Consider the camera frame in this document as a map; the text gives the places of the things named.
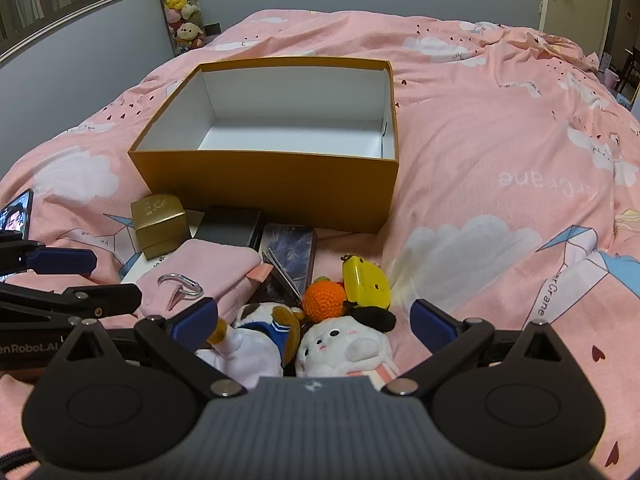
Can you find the dark grey box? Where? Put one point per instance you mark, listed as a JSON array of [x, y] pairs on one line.
[[230, 230]]

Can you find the white cat plush toy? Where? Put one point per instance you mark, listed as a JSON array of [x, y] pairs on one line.
[[255, 347]]

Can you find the pink printed blanket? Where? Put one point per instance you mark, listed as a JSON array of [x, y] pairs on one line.
[[500, 135]]

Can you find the yellow plastic case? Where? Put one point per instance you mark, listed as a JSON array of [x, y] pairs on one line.
[[367, 282]]

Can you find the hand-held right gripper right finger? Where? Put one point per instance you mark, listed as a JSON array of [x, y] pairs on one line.
[[431, 323]]

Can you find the white bunny plush toy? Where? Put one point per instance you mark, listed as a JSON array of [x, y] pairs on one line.
[[330, 347]]

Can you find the small gold box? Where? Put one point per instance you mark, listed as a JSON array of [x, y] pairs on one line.
[[160, 225]]

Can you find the black wall socket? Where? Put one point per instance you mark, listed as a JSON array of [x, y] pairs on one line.
[[212, 29]]

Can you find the black smartphone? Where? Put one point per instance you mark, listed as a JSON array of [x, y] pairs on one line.
[[17, 212]]

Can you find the silver carabiner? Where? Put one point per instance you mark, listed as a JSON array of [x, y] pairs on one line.
[[198, 290]]

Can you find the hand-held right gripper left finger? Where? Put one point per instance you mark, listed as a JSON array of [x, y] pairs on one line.
[[194, 322]]

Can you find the orange crocheted tangerine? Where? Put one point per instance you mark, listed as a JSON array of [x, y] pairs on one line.
[[322, 302]]

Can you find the dark printed card pack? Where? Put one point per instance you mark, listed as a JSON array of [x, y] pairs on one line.
[[292, 245]]

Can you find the pink cloth pouch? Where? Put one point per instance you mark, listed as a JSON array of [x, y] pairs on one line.
[[215, 265]]

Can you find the cream door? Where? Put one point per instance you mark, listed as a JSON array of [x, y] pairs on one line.
[[585, 10]]

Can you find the orange cardboard box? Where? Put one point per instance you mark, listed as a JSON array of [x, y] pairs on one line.
[[260, 190]]

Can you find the white flat paper box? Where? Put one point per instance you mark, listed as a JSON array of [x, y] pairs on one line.
[[131, 272]]

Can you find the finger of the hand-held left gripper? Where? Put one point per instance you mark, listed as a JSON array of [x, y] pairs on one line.
[[61, 261], [95, 297]]

